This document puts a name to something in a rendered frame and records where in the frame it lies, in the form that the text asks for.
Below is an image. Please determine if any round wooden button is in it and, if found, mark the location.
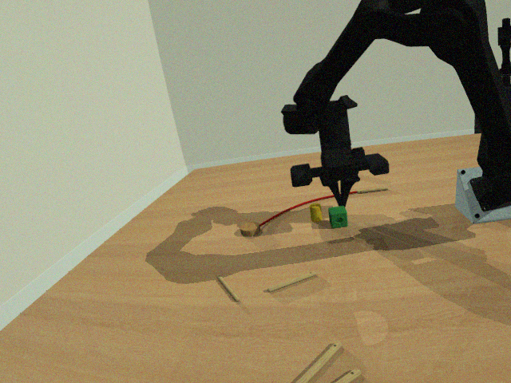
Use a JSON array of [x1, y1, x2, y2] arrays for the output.
[[240, 222, 260, 237]]

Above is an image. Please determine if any green block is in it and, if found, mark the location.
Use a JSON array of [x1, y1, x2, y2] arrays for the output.
[[328, 206, 347, 228]]

